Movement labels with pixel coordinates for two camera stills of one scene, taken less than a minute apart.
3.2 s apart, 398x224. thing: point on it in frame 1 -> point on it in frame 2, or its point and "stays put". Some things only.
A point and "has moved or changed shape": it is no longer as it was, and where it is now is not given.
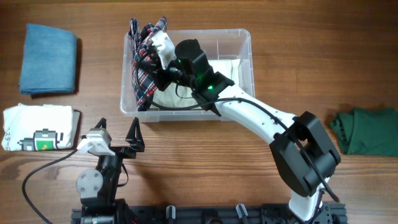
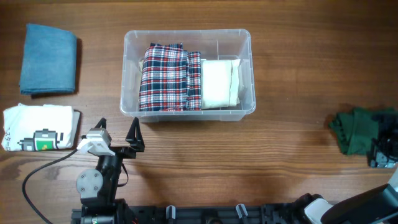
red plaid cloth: (143, 81) has moved or changed shape
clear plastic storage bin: (171, 75) stays put
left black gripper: (137, 144) stays put
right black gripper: (160, 74) -> (382, 157)
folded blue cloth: (48, 64) stays put
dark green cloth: (367, 131) stays put
